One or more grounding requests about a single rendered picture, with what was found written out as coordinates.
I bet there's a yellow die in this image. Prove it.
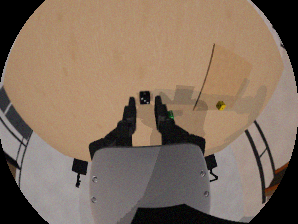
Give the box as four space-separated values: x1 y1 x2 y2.
216 101 226 110

